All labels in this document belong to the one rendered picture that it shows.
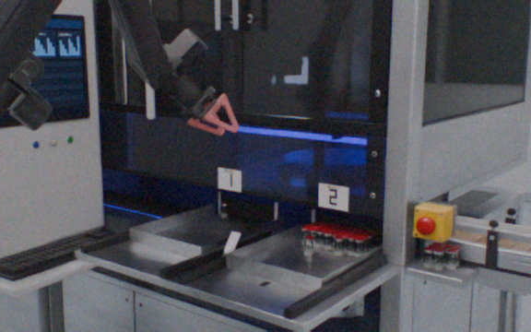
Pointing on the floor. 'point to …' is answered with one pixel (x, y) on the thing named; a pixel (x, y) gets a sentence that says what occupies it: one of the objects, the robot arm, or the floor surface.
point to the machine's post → (403, 160)
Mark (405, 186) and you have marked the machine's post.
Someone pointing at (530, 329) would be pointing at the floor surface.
